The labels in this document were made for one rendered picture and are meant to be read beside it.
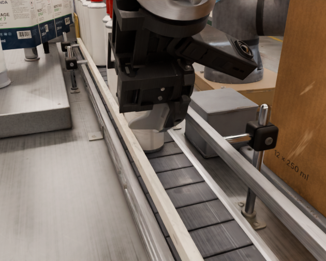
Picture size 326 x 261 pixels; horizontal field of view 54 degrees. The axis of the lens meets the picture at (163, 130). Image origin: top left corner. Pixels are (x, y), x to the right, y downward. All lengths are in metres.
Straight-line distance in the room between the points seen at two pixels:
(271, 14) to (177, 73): 0.46
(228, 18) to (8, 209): 0.59
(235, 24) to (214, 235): 0.54
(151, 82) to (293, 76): 0.21
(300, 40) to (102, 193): 0.34
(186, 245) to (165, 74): 0.16
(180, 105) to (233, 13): 0.46
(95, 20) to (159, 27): 0.63
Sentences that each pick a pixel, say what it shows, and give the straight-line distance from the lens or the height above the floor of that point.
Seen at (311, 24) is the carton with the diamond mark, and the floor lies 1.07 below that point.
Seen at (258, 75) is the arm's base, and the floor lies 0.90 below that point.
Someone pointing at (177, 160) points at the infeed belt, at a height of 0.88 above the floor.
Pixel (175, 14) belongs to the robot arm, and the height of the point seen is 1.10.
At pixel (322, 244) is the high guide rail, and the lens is 0.26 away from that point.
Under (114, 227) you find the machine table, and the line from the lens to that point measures 0.44.
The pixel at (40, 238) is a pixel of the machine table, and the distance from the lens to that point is 0.45.
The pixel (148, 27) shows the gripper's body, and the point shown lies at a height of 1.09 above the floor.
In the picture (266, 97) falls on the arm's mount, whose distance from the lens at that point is 0.78.
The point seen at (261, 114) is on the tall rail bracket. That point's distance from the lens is 0.38.
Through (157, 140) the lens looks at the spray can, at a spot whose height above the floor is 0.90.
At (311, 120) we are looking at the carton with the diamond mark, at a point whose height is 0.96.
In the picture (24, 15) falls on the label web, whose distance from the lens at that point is 1.04.
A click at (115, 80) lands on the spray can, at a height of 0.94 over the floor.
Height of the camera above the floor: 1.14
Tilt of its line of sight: 27 degrees down
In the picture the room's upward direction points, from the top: straight up
